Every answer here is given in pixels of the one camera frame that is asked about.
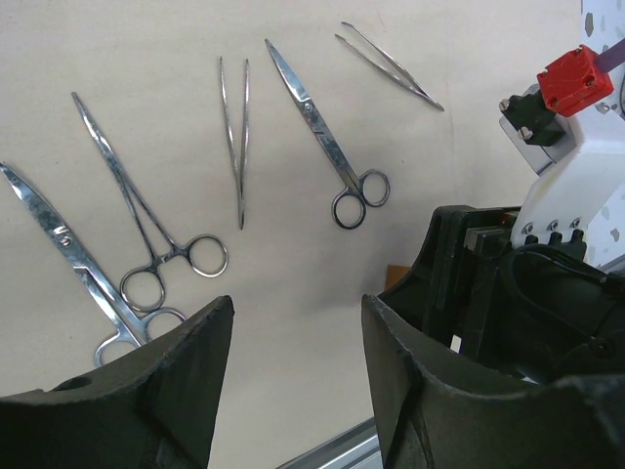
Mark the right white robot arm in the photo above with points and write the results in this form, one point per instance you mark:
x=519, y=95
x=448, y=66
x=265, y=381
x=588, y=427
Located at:
x=572, y=192

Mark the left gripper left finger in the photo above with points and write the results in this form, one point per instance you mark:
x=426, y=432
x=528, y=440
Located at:
x=155, y=407

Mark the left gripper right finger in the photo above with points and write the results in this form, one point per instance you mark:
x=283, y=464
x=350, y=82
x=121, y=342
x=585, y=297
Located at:
x=434, y=408

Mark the steel scissors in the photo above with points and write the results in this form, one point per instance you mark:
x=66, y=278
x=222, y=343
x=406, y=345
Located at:
x=354, y=185
x=129, y=327

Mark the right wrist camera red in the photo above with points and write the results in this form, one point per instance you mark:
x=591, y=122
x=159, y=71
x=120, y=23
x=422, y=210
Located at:
x=536, y=121

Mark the steel scissors far left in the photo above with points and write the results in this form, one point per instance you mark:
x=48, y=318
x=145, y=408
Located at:
x=129, y=327

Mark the aluminium frame rails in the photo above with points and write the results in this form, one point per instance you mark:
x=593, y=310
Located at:
x=356, y=448

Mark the steel scissors centre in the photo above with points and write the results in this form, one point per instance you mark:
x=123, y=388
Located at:
x=354, y=185

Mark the beige cloth drape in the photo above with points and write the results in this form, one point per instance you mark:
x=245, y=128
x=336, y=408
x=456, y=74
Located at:
x=190, y=100

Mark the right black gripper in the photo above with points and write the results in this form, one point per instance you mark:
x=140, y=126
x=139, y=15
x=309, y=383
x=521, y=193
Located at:
x=537, y=310

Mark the brown plaster right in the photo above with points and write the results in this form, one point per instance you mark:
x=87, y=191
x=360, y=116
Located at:
x=395, y=275

